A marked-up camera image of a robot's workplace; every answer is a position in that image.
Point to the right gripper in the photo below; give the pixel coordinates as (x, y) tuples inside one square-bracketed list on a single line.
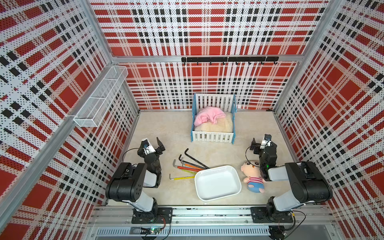
[(257, 146)]

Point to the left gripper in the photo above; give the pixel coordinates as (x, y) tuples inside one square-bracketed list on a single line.
[(158, 150)]

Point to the red hex key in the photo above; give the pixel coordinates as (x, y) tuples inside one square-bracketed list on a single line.
[(184, 168)]

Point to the orange hex key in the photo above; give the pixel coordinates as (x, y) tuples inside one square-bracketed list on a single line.
[(184, 162)]

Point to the small black hex key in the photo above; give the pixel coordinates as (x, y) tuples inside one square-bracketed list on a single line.
[(181, 159)]

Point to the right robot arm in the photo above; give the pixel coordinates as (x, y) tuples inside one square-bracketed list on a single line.
[(307, 184)]

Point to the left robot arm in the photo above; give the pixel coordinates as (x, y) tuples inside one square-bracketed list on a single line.
[(129, 180)]

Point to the green hex key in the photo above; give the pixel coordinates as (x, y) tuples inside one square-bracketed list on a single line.
[(187, 171)]

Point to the yellow hex key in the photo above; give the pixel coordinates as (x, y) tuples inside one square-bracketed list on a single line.
[(181, 178)]

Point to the white plastic storage box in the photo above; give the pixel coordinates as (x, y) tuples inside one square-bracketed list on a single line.
[(217, 183)]

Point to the cream fleece mattress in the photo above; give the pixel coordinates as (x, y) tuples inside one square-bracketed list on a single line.
[(223, 125)]

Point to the blue white toy crib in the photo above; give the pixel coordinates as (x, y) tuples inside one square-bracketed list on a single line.
[(227, 103)]

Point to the pink cloth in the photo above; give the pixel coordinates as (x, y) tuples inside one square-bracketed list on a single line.
[(209, 114)]

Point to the green circuit board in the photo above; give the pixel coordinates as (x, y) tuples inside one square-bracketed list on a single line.
[(150, 231)]

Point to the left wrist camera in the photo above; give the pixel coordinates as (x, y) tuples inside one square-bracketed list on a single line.
[(147, 147)]

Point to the white wire wall basket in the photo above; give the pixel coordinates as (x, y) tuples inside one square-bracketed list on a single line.
[(96, 106)]

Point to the black hook rail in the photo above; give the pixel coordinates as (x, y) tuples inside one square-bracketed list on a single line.
[(229, 59)]

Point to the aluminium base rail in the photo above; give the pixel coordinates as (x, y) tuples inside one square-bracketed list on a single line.
[(213, 223)]

